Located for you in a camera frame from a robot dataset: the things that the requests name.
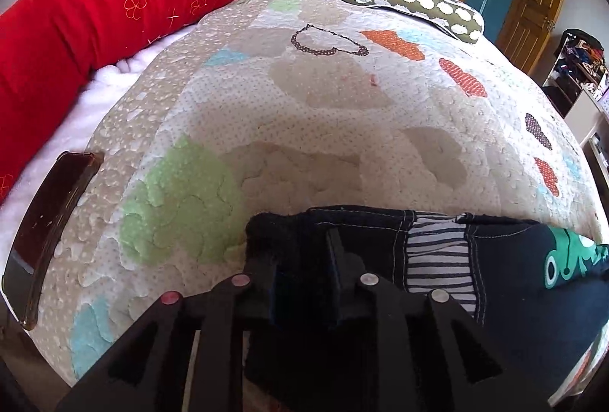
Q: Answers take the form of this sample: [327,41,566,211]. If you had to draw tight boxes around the dark smartphone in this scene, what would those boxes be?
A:
[1,151,104,330]

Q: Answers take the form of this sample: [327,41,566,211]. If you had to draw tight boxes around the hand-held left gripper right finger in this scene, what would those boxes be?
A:
[326,228,504,412]

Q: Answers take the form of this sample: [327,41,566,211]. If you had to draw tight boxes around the white fleece sheet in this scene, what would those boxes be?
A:
[0,55,158,270]

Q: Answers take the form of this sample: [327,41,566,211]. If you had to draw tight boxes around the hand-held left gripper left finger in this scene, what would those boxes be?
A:
[56,235,286,412]

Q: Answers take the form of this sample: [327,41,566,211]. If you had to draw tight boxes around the cluttered shelf unit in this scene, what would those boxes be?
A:
[542,28,609,118]

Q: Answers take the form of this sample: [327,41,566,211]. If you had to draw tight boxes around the green patterned bolster pillow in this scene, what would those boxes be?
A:
[329,0,485,44]

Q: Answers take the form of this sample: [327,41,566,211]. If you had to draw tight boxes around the dark pants with frog print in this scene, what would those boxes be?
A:
[244,208,609,404]

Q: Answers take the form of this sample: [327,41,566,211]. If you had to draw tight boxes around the wooden door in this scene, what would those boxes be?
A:
[495,0,572,75]

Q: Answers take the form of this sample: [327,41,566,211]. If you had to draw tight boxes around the red floral blanket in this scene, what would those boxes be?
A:
[0,0,320,203]

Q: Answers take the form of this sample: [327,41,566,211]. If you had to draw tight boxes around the quilted cloud pattern blanket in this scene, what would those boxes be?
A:
[34,0,604,412]

